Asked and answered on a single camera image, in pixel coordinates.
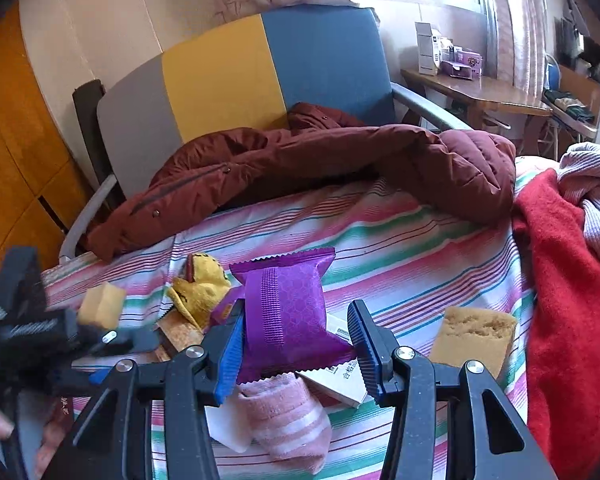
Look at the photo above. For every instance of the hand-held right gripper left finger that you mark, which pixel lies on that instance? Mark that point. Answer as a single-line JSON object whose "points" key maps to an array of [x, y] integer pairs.
{"points": [[230, 355]]}

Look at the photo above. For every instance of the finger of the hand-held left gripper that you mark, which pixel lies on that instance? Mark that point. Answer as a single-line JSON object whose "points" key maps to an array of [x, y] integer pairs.
{"points": [[130, 345], [97, 376]]}

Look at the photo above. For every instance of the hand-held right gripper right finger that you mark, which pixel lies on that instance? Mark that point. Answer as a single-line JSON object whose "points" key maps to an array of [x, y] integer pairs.
{"points": [[367, 360]]}

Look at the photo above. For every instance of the small yellow sponge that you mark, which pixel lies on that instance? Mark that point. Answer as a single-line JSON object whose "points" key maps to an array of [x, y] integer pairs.
{"points": [[102, 305]]}

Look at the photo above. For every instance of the purple snack packet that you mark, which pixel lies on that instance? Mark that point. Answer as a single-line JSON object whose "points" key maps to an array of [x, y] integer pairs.
{"points": [[285, 305]]}

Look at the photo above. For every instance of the pink striped sock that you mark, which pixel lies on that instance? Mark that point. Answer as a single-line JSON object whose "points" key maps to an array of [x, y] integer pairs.
{"points": [[285, 420]]}

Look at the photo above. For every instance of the white printed carton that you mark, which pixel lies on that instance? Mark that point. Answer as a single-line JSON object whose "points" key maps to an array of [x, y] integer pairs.
{"points": [[342, 387]]}

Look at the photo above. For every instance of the clear cracker packet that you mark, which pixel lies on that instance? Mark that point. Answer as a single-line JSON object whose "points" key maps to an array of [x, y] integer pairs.
{"points": [[180, 335]]}

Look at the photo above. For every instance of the striped bed sheet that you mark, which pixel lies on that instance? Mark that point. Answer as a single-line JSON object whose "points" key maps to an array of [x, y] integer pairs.
{"points": [[405, 270]]}

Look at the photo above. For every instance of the large yellow sponge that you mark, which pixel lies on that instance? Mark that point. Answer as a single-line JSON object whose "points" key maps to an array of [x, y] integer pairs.
{"points": [[475, 332]]}

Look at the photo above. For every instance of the orange wooden wardrobe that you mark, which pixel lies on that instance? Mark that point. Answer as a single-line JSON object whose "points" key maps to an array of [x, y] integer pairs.
{"points": [[15, 160]]}

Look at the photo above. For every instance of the maroon padded jacket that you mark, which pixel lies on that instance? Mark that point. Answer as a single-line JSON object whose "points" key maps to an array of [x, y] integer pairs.
{"points": [[280, 160]]}

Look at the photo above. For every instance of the red blanket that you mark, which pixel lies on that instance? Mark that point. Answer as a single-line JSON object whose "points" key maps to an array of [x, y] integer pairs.
{"points": [[565, 310]]}

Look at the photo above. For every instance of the dark brown board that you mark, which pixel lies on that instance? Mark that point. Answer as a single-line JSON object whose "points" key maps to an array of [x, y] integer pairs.
{"points": [[87, 125]]}

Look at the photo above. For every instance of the grey yellow blue armchair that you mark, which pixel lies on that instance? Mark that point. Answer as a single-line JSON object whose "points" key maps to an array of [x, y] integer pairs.
{"points": [[220, 75]]}

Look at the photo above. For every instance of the pink ribbed sweater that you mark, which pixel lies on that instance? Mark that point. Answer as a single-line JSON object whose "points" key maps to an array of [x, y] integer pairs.
{"points": [[595, 180]]}

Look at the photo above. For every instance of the wooden desk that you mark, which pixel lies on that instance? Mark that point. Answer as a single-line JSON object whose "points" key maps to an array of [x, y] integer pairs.
{"points": [[480, 92]]}

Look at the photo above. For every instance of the purple box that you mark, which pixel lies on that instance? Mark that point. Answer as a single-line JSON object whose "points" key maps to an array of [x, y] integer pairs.
{"points": [[472, 60], [455, 70]]}

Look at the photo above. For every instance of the tall white box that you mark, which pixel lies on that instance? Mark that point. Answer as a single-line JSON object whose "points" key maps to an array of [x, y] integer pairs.
{"points": [[426, 50]]}

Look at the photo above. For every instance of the dark green cloth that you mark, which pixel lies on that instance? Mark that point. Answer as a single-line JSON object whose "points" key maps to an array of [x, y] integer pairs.
{"points": [[575, 105]]}

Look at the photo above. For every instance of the blue round object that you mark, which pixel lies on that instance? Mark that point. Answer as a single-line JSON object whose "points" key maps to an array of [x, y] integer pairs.
{"points": [[553, 72]]}

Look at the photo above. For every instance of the pink striped curtain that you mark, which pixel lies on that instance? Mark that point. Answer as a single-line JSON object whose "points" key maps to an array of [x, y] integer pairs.
{"points": [[525, 20]]}

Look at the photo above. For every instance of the black equipment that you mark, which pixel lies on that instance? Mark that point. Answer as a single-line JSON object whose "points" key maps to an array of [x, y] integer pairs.
{"points": [[580, 30]]}

